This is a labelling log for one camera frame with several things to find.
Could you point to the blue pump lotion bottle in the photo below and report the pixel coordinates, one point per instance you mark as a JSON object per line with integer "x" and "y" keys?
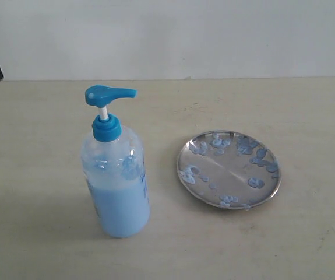
{"x": 112, "y": 158}

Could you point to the round stainless steel plate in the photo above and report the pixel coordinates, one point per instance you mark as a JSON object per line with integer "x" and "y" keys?
{"x": 228, "y": 170}

